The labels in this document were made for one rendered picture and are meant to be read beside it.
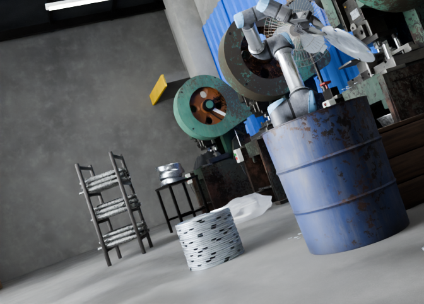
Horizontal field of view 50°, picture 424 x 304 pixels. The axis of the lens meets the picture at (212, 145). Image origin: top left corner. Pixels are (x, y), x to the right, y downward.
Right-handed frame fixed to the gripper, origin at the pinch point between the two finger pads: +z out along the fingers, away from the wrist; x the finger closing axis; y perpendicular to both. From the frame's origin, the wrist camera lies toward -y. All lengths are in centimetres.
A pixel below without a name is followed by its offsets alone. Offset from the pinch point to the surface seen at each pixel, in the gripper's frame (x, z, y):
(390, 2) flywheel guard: -39, 27, 18
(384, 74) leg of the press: -5.5, 42.2, 25.7
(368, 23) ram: -41, 28, 49
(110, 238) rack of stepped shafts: 163, -69, 206
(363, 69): -15, 38, 53
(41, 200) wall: 222, -256, 638
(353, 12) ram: -47, 18, 57
